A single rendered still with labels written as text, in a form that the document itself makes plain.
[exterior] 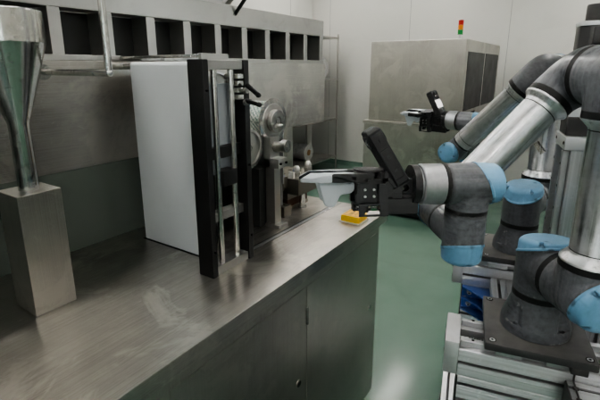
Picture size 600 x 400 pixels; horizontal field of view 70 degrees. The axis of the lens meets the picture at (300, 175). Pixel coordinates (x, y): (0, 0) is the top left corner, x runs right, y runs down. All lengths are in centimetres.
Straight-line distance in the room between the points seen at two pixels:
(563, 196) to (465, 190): 53
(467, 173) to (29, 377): 84
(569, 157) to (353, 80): 519
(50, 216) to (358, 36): 557
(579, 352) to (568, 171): 43
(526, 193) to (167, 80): 115
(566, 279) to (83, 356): 93
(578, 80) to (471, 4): 490
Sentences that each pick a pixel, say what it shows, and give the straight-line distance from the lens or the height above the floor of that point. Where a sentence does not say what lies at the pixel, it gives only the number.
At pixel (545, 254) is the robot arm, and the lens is 109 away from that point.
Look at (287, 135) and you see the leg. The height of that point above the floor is 106.
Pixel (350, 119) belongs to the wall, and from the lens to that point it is 636.
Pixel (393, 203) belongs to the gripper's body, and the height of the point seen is 119.
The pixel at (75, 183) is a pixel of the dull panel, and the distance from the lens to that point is 139.
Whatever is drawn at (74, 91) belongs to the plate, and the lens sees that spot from 136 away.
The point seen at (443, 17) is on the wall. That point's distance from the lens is 589.
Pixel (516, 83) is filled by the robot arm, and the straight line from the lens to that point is 154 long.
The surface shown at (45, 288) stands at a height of 96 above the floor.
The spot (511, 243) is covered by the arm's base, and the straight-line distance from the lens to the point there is 160.
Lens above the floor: 142
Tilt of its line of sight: 14 degrees down
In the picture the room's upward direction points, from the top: straight up
